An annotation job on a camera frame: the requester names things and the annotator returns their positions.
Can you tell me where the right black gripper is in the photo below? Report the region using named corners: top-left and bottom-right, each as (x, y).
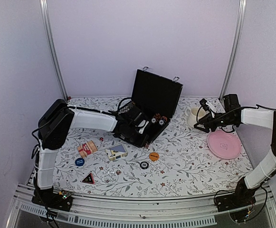
top-left (194, 112), bottom-right (236, 133)

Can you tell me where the blue card deck box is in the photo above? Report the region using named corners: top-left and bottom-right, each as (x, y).
top-left (105, 144), bottom-right (128, 161)

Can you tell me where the black poker case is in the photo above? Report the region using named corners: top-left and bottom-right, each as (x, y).
top-left (124, 69), bottom-right (183, 147)

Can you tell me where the red card deck box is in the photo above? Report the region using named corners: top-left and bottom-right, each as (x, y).
top-left (77, 141), bottom-right (98, 158)

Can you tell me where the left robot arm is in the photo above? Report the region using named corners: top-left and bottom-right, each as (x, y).
top-left (35, 99), bottom-right (151, 206)

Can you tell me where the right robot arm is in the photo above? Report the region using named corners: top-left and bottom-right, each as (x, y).
top-left (194, 94), bottom-right (276, 207)

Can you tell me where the cream ceramic mug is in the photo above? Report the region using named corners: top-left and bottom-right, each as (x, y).
top-left (185, 107), bottom-right (206, 128)

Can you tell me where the pink plate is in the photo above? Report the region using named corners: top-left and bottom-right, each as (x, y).
top-left (207, 130), bottom-right (241, 160)

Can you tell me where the orange chip stack left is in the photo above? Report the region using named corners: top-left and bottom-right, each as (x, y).
top-left (151, 114), bottom-right (161, 124)

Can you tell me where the floral tablecloth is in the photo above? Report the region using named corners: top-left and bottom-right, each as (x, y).
top-left (53, 97), bottom-right (253, 198)

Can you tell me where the orange round button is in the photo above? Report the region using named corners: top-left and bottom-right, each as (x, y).
top-left (149, 152), bottom-right (160, 162)

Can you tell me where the black white dealer chip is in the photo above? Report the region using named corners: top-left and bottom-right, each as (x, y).
top-left (140, 161), bottom-right (149, 170)

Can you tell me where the blue round button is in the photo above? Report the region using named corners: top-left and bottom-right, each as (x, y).
top-left (75, 158), bottom-right (85, 167)

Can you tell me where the black triangular token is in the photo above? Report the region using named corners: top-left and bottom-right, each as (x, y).
top-left (81, 172), bottom-right (95, 184)

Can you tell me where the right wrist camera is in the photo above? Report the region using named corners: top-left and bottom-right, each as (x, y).
top-left (199, 98), bottom-right (218, 117)

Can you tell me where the front aluminium rail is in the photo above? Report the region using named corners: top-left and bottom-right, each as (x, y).
top-left (6, 184), bottom-right (276, 228)

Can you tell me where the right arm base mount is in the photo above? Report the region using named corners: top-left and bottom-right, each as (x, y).
top-left (213, 186), bottom-right (256, 223)

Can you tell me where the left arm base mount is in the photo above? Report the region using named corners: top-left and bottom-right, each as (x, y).
top-left (32, 188), bottom-right (73, 212)

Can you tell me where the right aluminium frame post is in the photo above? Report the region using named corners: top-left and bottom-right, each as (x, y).
top-left (219, 0), bottom-right (247, 101)

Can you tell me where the aluminium frame post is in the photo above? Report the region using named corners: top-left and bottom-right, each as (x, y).
top-left (219, 0), bottom-right (247, 101)
top-left (39, 0), bottom-right (68, 100)

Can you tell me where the left aluminium frame post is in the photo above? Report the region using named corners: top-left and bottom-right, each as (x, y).
top-left (39, 0), bottom-right (68, 100)

